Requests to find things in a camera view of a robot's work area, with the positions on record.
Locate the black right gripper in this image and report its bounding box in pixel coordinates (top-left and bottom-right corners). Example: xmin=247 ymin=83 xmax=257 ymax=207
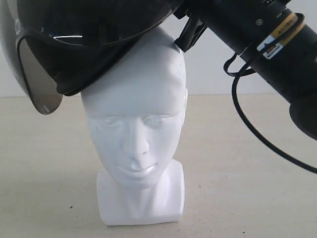
xmin=173 ymin=0 xmax=223 ymax=52

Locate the black helmet with visor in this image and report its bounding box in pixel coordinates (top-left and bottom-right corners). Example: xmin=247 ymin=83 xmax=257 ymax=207
xmin=0 ymin=0 xmax=181 ymax=115

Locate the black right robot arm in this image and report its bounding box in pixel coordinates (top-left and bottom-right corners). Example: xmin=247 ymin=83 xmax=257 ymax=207
xmin=174 ymin=0 xmax=317 ymax=139

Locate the white mannequin head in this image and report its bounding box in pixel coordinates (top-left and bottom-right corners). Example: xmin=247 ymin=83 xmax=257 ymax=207
xmin=81 ymin=27 xmax=188 ymax=226

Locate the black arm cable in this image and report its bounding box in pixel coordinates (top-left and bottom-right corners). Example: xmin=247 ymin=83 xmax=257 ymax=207
xmin=223 ymin=13 xmax=317 ymax=174

